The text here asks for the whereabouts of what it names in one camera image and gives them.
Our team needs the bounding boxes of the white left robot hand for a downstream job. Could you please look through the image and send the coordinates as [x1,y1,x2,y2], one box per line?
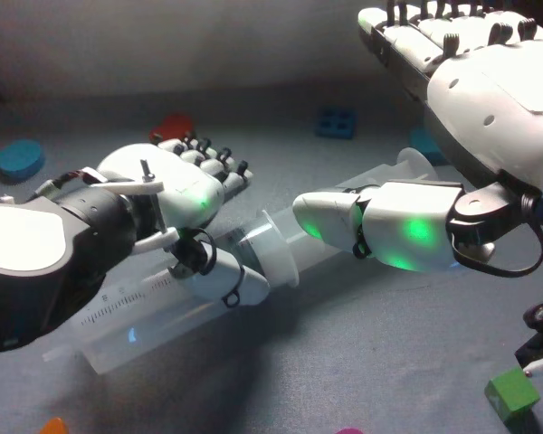
[97,130,272,309]

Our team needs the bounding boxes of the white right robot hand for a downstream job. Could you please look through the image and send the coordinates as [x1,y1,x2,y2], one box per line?
[292,0,543,279]

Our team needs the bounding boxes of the large translucent plastic syringe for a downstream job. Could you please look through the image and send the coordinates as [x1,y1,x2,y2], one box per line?
[42,146,439,375]

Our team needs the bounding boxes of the red heart block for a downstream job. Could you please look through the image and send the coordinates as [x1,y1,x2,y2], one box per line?
[148,112,194,146]

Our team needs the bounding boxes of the teal rounded rectangular block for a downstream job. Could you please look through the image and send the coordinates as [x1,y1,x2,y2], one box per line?
[409,128,447,165]

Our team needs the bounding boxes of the white padded backdrop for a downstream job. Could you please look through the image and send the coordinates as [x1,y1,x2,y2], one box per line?
[0,0,429,99]

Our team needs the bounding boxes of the blue block with four holes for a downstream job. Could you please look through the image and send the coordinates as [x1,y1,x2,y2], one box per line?
[314,106,358,140]

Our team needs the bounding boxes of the teal round disc block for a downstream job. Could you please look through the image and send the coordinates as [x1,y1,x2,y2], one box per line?
[0,139,45,182]

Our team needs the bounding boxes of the grey table cloth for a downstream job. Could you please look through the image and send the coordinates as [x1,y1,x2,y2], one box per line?
[0,71,543,434]

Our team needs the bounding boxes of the orange triangle block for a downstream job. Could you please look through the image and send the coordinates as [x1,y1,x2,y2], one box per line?
[40,416,69,434]

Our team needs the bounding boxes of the green cube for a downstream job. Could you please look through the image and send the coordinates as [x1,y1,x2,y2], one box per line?
[482,366,541,424]

